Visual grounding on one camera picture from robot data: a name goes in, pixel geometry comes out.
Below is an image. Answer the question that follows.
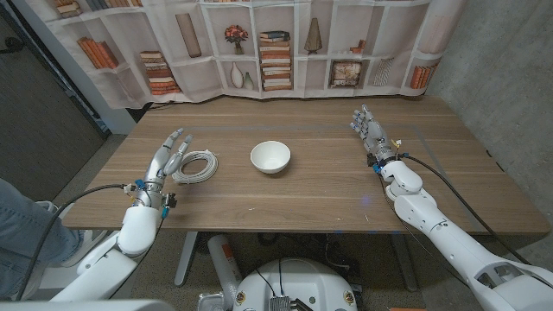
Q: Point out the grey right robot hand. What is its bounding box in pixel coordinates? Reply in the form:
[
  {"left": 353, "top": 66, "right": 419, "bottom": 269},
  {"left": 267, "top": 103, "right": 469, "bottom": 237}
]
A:
[{"left": 349, "top": 104, "right": 399, "bottom": 168}]

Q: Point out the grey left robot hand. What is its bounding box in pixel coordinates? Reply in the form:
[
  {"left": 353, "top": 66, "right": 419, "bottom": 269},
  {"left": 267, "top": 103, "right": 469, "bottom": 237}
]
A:
[{"left": 129, "top": 127, "right": 194, "bottom": 211}]

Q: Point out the white Ethernet cable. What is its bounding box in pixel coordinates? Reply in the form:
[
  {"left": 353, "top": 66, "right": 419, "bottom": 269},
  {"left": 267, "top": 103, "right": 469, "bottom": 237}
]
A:
[{"left": 171, "top": 149, "right": 219, "bottom": 186}]

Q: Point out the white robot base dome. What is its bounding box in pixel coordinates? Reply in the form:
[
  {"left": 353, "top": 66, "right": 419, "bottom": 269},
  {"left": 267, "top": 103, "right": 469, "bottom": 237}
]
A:
[{"left": 232, "top": 257, "right": 359, "bottom": 311}]

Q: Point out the white bowl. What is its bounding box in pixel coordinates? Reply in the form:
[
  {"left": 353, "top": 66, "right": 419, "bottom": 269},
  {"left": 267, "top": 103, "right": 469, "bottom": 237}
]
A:
[{"left": 250, "top": 140, "right": 292, "bottom": 175}]

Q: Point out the white table leg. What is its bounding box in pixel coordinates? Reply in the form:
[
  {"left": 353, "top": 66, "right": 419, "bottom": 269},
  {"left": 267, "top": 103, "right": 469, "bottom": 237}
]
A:
[{"left": 174, "top": 232, "right": 199, "bottom": 288}]

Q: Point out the white grey shoe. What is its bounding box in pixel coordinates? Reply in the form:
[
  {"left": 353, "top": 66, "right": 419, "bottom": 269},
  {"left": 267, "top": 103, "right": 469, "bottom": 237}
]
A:
[{"left": 60, "top": 228, "right": 109, "bottom": 268}]

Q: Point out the printed bookshelf backdrop cloth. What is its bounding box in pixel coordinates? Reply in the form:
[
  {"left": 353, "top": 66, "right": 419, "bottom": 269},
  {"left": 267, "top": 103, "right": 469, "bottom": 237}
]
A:
[{"left": 25, "top": 0, "right": 470, "bottom": 110}]

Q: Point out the grey table leg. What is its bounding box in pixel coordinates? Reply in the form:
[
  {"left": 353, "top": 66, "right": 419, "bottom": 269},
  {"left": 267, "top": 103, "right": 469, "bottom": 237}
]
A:
[{"left": 391, "top": 234, "right": 419, "bottom": 293}]

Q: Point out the foil tray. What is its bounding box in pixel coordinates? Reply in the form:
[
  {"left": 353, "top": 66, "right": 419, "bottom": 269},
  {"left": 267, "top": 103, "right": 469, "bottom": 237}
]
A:
[{"left": 197, "top": 291, "right": 226, "bottom": 311}]

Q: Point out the person's leg in jeans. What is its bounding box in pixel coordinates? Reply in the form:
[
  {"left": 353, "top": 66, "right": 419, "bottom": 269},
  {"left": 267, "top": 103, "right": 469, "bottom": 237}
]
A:
[{"left": 0, "top": 178, "right": 83, "bottom": 299}]

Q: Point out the white platform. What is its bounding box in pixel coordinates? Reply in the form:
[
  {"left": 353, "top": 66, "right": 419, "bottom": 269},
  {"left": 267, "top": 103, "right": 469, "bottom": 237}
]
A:
[{"left": 36, "top": 200, "right": 126, "bottom": 290}]

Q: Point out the grey heatsink module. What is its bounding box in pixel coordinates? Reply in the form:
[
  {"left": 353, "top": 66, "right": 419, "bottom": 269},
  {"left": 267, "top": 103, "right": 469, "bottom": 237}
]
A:
[{"left": 270, "top": 295, "right": 315, "bottom": 311}]

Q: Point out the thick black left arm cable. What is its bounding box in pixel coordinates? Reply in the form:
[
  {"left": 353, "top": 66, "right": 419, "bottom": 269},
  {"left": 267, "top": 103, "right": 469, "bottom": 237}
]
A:
[{"left": 15, "top": 183, "right": 133, "bottom": 301}]

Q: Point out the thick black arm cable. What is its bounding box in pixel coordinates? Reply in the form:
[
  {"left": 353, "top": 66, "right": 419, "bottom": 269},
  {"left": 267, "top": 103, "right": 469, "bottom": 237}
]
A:
[
  {"left": 399, "top": 153, "right": 532, "bottom": 267},
  {"left": 15, "top": 183, "right": 133, "bottom": 301}
]

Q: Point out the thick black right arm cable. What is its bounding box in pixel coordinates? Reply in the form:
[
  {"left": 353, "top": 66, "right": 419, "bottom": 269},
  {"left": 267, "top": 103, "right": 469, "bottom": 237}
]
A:
[{"left": 399, "top": 153, "right": 532, "bottom": 267}]

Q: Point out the black floor cable bundle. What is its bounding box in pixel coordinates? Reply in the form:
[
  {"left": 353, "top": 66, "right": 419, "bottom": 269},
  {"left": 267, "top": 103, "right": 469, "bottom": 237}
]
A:
[{"left": 257, "top": 232, "right": 359, "bottom": 282}]

